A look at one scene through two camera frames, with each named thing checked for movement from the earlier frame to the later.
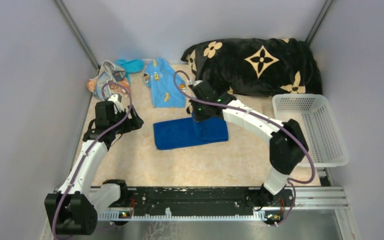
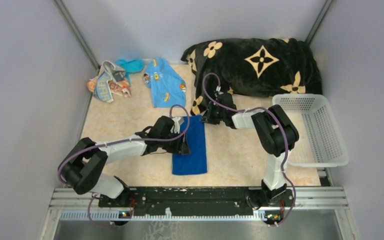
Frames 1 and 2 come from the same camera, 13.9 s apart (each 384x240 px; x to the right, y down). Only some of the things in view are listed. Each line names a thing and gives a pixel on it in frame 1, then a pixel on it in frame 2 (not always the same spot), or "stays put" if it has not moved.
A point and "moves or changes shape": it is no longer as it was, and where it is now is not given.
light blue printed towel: (168, 88) stays put
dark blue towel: (182, 132) moves or changes shape
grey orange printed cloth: (110, 81) stays put
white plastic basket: (313, 114) stays put
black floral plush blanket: (256, 66) stays put
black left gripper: (123, 114) -> (183, 144)
